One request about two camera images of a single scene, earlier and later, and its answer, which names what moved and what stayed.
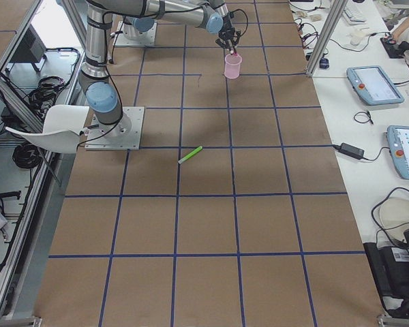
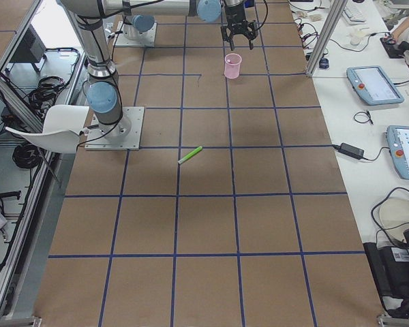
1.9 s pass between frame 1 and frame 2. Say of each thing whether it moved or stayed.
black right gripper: moved
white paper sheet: stayed
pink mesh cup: stayed
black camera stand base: stayed
